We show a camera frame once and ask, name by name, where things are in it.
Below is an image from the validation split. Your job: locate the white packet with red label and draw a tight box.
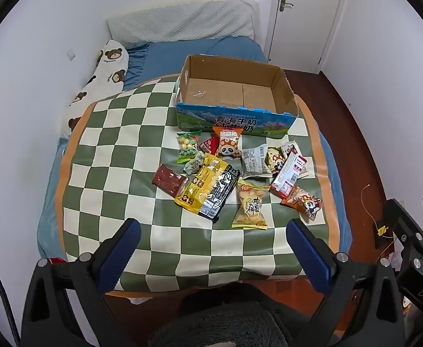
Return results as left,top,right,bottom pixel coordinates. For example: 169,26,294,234
294,155,315,178

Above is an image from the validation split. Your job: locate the dark fleece clothing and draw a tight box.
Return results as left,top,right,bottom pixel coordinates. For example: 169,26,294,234
148,285,328,347

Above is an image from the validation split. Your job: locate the white brown snack packet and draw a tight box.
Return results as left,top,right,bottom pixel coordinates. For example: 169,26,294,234
280,141,300,160

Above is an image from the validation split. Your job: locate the white door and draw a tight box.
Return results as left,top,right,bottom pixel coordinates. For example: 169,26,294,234
269,0,349,70

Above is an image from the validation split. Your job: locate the yellow egg biscuit packet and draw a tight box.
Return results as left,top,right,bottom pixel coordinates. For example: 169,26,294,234
232,180,271,230

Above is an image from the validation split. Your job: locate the red triangular snack packet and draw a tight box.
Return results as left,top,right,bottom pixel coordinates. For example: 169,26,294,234
200,136,220,157

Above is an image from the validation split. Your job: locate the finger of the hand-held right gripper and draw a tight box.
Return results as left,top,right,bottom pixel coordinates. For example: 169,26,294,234
384,198,423,258

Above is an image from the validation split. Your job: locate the grey white pillow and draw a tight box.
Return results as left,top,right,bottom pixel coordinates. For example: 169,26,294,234
106,0,259,46

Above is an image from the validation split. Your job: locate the orange panda snack packet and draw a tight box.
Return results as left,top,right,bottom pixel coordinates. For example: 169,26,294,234
281,185,324,222
212,126,243,160

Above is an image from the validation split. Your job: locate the thin yellow wire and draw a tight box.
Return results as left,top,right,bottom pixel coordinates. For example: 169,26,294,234
361,184,396,250

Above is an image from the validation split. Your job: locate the green white checkered mat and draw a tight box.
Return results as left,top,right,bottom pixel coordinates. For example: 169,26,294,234
56,73,342,295

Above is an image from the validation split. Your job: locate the long white red snack packet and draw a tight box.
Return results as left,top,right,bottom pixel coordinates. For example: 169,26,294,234
270,153,302,199

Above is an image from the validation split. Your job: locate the cardboard box blue print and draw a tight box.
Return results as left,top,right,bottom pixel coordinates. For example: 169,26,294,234
175,54,299,139

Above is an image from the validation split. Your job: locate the silver snack packet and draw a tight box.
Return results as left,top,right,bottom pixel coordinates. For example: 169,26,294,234
241,144,278,178

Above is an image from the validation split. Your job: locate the dark red snack packet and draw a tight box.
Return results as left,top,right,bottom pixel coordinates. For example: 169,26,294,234
151,164,189,196

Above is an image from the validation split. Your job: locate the black cable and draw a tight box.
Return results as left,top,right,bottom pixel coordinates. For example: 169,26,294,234
0,242,20,347

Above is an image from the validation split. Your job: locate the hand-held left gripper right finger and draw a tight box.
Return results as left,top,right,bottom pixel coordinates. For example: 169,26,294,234
286,218,405,347

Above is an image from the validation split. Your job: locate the large yellow black snack packet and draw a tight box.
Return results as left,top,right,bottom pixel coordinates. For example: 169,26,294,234
174,152,241,224

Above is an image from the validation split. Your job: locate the bear print pillow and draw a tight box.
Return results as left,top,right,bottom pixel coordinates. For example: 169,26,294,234
60,39,130,139

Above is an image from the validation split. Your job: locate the beige panda snack packet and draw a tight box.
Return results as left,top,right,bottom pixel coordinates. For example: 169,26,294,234
265,146,288,174

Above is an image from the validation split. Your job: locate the small pale green snack packet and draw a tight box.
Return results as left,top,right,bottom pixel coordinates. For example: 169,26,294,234
184,151,206,175

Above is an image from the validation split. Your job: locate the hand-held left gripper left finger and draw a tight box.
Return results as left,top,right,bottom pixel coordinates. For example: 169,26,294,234
21,218,142,347

